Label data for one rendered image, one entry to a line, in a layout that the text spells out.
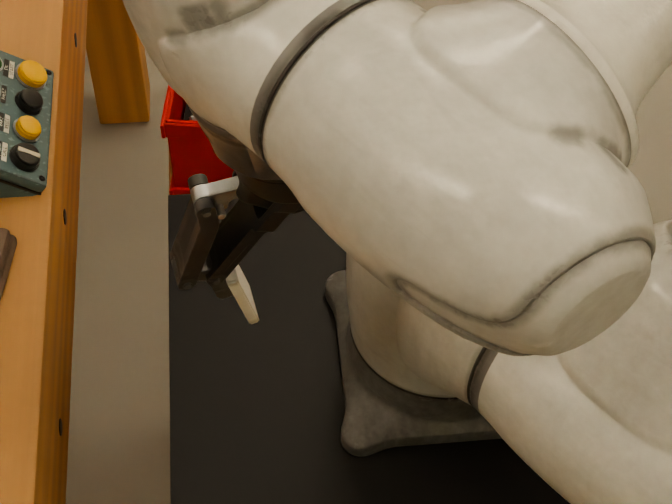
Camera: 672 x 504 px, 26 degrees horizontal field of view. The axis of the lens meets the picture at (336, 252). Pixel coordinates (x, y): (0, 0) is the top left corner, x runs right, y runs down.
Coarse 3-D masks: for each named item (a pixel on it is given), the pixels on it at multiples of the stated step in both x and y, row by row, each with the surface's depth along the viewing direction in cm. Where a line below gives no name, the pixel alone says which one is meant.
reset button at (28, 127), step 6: (18, 120) 135; (24, 120) 135; (30, 120) 136; (36, 120) 136; (18, 126) 135; (24, 126) 135; (30, 126) 135; (36, 126) 136; (18, 132) 135; (24, 132) 135; (30, 132) 135; (36, 132) 136; (30, 138) 136
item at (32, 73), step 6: (30, 60) 140; (24, 66) 139; (30, 66) 140; (36, 66) 140; (42, 66) 141; (18, 72) 139; (24, 72) 139; (30, 72) 139; (36, 72) 140; (42, 72) 140; (24, 78) 139; (30, 78) 139; (36, 78) 139; (42, 78) 140; (30, 84) 139; (36, 84) 139; (42, 84) 140
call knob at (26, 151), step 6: (18, 144) 133; (24, 144) 134; (30, 144) 134; (18, 150) 133; (24, 150) 133; (30, 150) 134; (36, 150) 134; (18, 156) 133; (24, 156) 133; (30, 156) 133; (36, 156) 134; (18, 162) 133; (24, 162) 133; (30, 162) 133; (36, 162) 134; (30, 168) 134
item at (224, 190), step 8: (200, 184) 86; (208, 184) 86; (216, 184) 86; (224, 184) 86; (232, 184) 86; (192, 192) 86; (200, 192) 86; (208, 192) 86; (216, 192) 86; (224, 192) 86; (232, 192) 86; (192, 200) 86; (216, 200) 86; (224, 200) 86; (216, 208) 87; (224, 208) 87; (224, 216) 87
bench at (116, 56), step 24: (96, 0) 238; (120, 0) 239; (96, 24) 243; (120, 24) 243; (96, 48) 247; (120, 48) 247; (144, 48) 260; (96, 72) 251; (120, 72) 252; (144, 72) 256; (96, 96) 256; (120, 96) 256; (144, 96) 257; (120, 120) 261; (144, 120) 262
